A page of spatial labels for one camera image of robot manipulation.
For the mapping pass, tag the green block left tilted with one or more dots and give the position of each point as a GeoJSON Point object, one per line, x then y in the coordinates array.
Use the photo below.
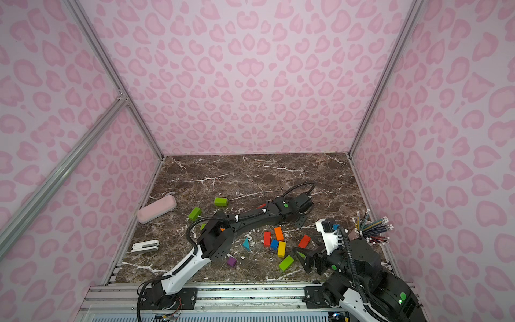
{"type": "Point", "coordinates": [195, 214]}

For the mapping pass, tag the yellow block centre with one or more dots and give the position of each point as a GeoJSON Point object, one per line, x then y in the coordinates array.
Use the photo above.
{"type": "Point", "coordinates": [281, 249]}

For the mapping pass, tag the pink pencil case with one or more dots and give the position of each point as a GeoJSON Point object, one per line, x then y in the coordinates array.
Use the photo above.
{"type": "Point", "coordinates": [156, 209]}

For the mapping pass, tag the purple cube block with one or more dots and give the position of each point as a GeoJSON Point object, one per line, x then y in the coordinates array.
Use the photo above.
{"type": "Point", "coordinates": [232, 262]}

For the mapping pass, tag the blue cube block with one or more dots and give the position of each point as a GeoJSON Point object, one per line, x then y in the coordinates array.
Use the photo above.
{"type": "Point", "coordinates": [274, 244]}

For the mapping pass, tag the white stapler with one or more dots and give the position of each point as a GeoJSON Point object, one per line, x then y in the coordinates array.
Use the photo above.
{"type": "Point", "coordinates": [144, 247]}

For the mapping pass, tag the teal triangle block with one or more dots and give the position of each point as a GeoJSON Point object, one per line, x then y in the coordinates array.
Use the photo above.
{"type": "Point", "coordinates": [246, 245]}

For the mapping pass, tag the green block bottom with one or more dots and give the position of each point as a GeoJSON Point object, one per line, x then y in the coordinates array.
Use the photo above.
{"type": "Point", "coordinates": [286, 263]}

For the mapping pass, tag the bundle of pencils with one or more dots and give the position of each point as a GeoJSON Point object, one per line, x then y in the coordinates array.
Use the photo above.
{"type": "Point", "coordinates": [373, 231]}

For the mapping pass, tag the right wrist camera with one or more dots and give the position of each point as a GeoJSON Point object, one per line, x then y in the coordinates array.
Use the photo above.
{"type": "Point", "coordinates": [331, 235]}

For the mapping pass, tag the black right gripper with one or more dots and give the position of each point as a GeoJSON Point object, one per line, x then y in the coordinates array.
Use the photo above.
{"type": "Point", "coordinates": [318, 257]}

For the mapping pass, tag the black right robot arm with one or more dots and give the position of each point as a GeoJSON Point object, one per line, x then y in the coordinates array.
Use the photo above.
{"type": "Point", "coordinates": [358, 284]}

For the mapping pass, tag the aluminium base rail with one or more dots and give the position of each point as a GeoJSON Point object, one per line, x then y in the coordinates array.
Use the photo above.
{"type": "Point", "coordinates": [273, 301]}

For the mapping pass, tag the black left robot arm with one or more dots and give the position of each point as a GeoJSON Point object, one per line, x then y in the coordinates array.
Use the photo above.
{"type": "Point", "coordinates": [212, 238]}

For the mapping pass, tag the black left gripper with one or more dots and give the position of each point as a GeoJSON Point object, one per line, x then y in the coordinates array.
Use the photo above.
{"type": "Point", "coordinates": [302, 208]}

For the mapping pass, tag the green block far top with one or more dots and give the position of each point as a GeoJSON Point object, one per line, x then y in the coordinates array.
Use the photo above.
{"type": "Point", "coordinates": [221, 202]}

